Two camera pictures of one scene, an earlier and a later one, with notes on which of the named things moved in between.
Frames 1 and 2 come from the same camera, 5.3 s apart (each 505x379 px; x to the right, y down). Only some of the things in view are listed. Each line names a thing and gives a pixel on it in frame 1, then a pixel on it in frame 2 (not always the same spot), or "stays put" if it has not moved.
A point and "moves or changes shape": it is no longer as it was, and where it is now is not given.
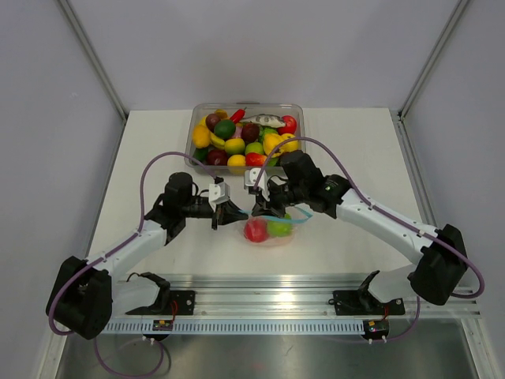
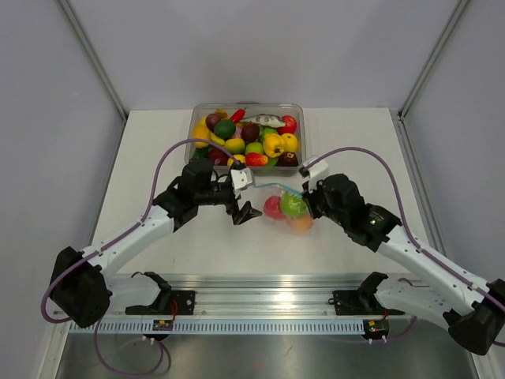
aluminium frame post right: (434, 53) stays put
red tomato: (289, 127) stays put
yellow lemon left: (201, 136) stays put
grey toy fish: (265, 120) stays put
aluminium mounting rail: (284, 295) stays put
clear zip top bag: (273, 230) moves or changes shape
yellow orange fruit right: (290, 146) stays put
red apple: (256, 230) moves or changes shape
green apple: (279, 229) moves or changes shape
